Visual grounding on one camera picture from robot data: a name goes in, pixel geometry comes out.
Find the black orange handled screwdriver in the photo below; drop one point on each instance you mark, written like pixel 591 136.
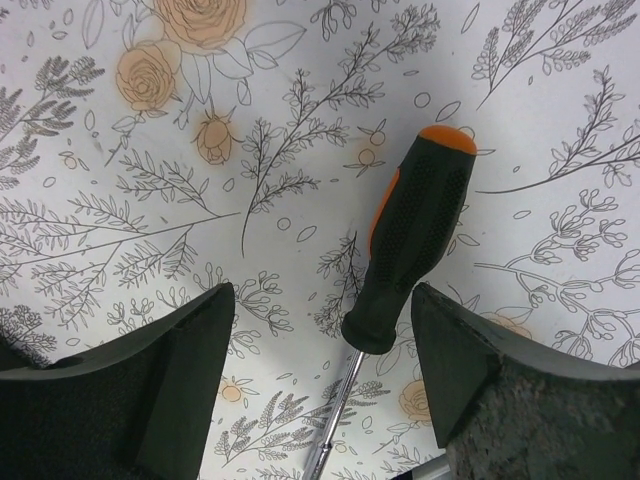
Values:
pixel 408 238

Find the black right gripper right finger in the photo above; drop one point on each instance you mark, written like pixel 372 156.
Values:
pixel 507 407

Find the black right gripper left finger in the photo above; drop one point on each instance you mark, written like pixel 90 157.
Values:
pixel 136 407

